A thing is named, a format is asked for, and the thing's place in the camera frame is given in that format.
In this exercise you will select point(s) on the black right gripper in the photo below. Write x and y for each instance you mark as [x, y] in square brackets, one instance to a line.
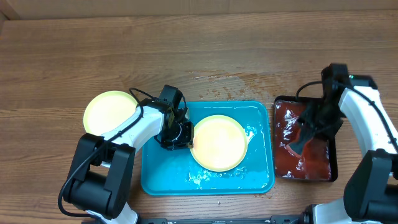
[326, 134]

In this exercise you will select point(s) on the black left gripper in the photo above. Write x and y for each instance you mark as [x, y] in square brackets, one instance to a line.
[186, 142]

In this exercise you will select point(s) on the yellow plate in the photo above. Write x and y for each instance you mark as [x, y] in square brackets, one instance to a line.
[219, 144]
[107, 111]

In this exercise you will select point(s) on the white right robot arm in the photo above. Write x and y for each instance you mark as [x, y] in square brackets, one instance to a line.
[368, 197]

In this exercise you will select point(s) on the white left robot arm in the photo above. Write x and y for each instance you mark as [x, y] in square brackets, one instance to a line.
[99, 179]

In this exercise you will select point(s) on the black tray with red water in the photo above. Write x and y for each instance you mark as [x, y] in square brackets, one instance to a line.
[318, 161]

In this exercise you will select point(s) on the blue plastic tray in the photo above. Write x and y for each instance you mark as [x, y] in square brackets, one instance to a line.
[176, 172]

